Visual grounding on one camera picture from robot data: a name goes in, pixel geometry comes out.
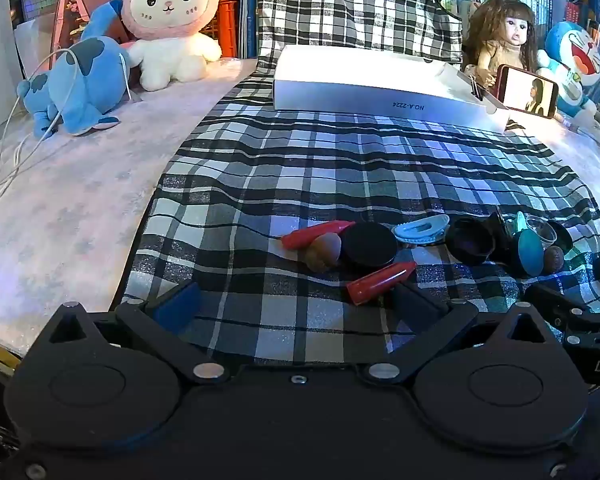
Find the light blue hair clip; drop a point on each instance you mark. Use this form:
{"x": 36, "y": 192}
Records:
{"x": 420, "y": 230}

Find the blue white cat plush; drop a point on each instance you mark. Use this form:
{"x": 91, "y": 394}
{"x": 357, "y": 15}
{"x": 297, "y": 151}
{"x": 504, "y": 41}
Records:
{"x": 575, "y": 55}

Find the pale pink table cover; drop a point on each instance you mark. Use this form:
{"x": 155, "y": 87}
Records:
{"x": 80, "y": 200}

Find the pink handbag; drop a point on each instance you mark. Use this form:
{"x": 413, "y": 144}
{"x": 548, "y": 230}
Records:
{"x": 87, "y": 0}

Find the red plastic crate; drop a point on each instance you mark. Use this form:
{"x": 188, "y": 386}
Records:
{"x": 225, "y": 25}

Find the smartphone with red case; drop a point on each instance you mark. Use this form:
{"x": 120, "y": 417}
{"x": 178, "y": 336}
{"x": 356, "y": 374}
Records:
{"x": 525, "y": 91}

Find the clear plastic cup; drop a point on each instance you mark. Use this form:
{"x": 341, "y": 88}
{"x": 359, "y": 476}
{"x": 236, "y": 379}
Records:
{"x": 542, "y": 232}

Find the brown round nut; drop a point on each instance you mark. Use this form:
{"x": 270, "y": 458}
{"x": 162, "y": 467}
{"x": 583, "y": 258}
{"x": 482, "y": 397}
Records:
{"x": 322, "y": 252}
{"x": 554, "y": 260}

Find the long-haired brown doll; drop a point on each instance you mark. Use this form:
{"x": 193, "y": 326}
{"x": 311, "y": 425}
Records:
{"x": 500, "y": 30}

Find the white cardboard box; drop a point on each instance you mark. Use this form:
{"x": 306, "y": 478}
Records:
{"x": 370, "y": 80}

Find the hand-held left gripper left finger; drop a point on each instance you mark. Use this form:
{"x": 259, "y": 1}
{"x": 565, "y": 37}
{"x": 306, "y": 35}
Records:
{"x": 177, "y": 305}

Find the pink white rabbit plush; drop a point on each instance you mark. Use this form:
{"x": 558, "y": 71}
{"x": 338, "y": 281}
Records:
{"x": 167, "y": 20}

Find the small black round lid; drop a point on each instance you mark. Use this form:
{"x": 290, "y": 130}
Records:
{"x": 564, "y": 237}

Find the red cone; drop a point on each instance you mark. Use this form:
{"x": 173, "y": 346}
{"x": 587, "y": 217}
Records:
{"x": 380, "y": 282}
{"x": 310, "y": 234}

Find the blue upright folders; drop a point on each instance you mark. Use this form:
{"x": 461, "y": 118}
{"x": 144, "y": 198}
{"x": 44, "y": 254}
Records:
{"x": 248, "y": 5}

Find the black binder clip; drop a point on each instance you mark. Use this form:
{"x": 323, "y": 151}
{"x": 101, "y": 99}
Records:
{"x": 476, "y": 87}

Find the row of books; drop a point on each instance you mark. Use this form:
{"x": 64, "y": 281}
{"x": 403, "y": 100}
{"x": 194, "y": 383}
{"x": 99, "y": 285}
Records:
{"x": 535, "y": 0}

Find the black white plaid cloth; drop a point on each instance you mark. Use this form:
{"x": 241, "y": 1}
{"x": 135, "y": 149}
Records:
{"x": 330, "y": 170}

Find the blue spotted plush toy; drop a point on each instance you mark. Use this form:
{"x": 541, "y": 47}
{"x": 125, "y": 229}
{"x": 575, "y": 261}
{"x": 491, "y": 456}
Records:
{"x": 80, "y": 85}

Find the black round puck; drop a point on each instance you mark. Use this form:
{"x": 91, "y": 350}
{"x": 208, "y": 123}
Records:
{"x": 369, "y": 244}

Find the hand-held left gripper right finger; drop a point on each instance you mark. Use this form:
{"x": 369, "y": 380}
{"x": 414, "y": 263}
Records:
{"x": 412, "y": 305}

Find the black round jar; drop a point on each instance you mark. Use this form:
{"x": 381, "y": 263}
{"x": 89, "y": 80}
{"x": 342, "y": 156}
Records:
{"x": 470, "y": 242}

